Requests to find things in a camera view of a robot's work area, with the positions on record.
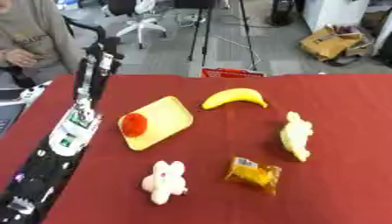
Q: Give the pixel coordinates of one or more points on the orange snack packet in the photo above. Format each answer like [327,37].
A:
[253,174]

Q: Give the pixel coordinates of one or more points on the red round toy fruit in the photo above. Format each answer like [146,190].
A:
[135,124]

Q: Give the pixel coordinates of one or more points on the person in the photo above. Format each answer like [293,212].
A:
[30,40]

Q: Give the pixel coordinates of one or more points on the white cabinet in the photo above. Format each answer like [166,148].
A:
[334,13]

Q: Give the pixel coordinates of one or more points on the tan cardboard box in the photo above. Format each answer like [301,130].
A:
[329,43]

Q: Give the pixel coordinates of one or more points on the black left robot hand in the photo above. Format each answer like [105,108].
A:
[94,74]

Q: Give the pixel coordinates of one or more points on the black tripod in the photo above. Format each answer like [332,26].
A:
[207,32]

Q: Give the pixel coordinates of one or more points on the cream soft toy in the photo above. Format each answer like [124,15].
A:
[297,136]

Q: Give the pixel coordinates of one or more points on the red box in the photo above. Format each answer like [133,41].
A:
[232,73]

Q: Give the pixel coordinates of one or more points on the white pink flower soft toy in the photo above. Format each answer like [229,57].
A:
[166,181]

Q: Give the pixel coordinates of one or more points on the white office chair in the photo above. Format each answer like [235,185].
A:
[137,20]

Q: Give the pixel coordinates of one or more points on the laptop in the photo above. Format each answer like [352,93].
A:
[9,115]

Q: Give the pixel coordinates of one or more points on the yellow toy banana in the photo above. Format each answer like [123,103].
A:
[232,97]

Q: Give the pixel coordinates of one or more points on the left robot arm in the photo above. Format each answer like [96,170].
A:
[56,151]

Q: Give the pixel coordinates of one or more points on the yellow rectangular tray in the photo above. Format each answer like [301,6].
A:
[161,121]

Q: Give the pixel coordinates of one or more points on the white game controller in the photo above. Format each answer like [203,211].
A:
[33,92]

